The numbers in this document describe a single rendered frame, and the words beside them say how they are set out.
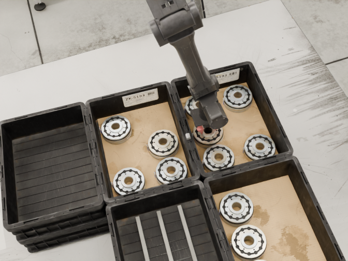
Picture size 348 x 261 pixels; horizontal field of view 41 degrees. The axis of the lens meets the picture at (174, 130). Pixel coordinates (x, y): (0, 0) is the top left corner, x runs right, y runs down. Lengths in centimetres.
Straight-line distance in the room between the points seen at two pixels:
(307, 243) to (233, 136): 43
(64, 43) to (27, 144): 155
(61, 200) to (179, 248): 41
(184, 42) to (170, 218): 62
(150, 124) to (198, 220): 40
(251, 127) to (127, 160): 44
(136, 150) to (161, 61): 53
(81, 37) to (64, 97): 126
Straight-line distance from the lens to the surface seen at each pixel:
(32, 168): 166
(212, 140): 157
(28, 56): 317
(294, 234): 148
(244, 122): 165
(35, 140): 171
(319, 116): 186
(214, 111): 136
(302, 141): 179
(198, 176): 142
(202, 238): 145
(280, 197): 152
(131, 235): 147
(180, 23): 101
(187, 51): 111
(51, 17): 337
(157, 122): 165
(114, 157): 160
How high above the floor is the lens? 219
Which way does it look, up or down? 57 degrees down
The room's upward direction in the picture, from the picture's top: 6 degrees counter-clockwise
